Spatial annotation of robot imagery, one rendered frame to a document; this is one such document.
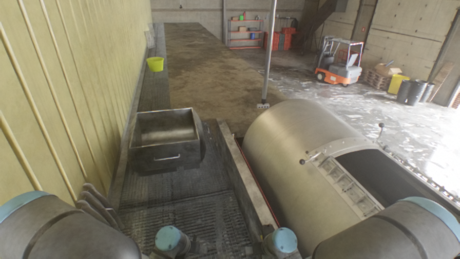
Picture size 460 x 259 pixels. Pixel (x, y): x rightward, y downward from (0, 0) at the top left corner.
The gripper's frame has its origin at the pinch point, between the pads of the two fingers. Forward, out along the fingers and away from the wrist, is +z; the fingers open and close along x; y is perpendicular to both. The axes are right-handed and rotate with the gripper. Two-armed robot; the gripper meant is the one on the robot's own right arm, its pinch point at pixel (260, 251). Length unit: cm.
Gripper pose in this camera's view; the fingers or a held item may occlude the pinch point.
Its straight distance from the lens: 131.8
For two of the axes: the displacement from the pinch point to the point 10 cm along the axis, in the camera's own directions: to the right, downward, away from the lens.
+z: -1.9, 6.1, 7.7
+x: 9.8, 0.4, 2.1
